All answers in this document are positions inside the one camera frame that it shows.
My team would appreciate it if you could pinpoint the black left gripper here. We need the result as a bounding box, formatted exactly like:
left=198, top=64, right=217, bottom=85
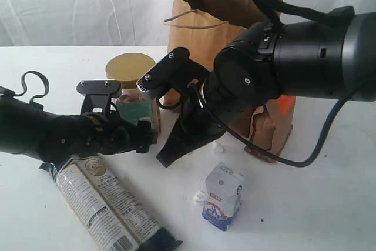
left=85, top=112, right=158, bottom=155

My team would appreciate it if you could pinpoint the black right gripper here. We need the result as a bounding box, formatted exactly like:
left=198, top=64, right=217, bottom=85
left=156, top=72, right=249, bottom=168

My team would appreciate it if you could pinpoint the nut jar with gold lid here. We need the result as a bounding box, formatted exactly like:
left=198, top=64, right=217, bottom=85
left=105, top=53, right=161, bottom=133

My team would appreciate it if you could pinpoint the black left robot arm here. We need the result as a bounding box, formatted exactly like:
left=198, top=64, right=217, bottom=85
left=1, top=88, right=157, bottom=163

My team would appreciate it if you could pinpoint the brown paper shopping bag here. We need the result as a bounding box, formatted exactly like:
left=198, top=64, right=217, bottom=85
left=163, top=0, right=285, bottom=108

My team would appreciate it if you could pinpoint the white paper scrap near jar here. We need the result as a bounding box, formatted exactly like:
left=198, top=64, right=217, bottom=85
left=213, top=142, right=225, bottom=153

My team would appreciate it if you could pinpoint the white blue salt packet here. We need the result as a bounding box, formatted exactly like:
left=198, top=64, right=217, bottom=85
left=202, top=162, right=244, bottom=231

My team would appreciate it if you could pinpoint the dark noodle package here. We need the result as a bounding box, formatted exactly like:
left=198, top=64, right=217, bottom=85
left=40, top=155, right=182, bottom=250

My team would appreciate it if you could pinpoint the brown orange coffee pouch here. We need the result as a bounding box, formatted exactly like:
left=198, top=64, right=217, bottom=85
left=249, top=95, right=296, bottom=156

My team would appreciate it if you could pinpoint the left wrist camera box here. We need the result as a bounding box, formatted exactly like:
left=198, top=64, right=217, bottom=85
left=76, top=80, right=121, bottom=116

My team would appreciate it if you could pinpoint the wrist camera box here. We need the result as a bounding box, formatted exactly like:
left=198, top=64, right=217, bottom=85
left=136, top=47, right=210, bottom=100
left=76, top=80, right=121, bottom=116

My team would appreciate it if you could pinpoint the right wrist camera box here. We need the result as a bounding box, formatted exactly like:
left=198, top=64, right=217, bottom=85
left=136, top=47, right=210, bottom=100

